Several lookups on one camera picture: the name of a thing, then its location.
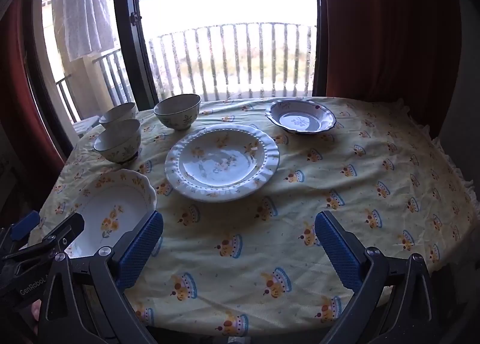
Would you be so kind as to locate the small dark-rimmed floral plate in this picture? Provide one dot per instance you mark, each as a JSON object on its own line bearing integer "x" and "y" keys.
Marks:
{"x": 300, "y": 119}

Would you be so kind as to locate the scalloped yellow-flower plate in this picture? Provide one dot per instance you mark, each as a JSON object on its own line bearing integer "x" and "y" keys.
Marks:
{"x": 112, "y": 201}

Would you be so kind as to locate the black window frame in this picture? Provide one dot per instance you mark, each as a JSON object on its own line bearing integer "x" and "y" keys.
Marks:
{"x": 127, "y": 47}

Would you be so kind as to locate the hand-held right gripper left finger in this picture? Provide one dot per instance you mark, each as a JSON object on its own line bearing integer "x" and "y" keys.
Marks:
{"x": 140, "y": 250}

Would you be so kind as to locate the white floral ceramic bowl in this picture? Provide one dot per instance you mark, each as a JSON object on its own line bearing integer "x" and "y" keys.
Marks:
{"x": 180, "y": 119}
{"x": 120, "y": 145}
{"x": 120, "y": 111}

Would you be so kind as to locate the balcony railing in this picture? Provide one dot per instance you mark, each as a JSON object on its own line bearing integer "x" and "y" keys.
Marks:
{"x": 240, "y": 24}

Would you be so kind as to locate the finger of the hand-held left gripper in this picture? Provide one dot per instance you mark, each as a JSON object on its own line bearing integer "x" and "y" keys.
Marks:
{"x": 69, "y": 226}
{"x": 24, "y": 224}

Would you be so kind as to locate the red curtain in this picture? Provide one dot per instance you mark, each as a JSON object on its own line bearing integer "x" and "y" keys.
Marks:
{"x": 22, "y": 104}
{"x": 375, "y": 28}

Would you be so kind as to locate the white hanging towel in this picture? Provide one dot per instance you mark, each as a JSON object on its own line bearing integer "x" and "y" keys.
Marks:
{"x": 82, "y": 10}

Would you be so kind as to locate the large white beaded-rim plate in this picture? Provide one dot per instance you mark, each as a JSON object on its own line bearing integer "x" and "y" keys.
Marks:
{"x": 221, "y": 164}

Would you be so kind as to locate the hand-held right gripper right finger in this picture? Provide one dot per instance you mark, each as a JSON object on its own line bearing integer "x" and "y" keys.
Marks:
{"x": 335, "y": 250}

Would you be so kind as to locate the white air conditioner unit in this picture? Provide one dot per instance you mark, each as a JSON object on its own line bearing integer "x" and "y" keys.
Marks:
{"x": 84, "y": 126}

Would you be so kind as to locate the yellow printed tablecloth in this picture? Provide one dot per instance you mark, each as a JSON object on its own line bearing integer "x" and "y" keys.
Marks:
{"x": 262, "y": 239}

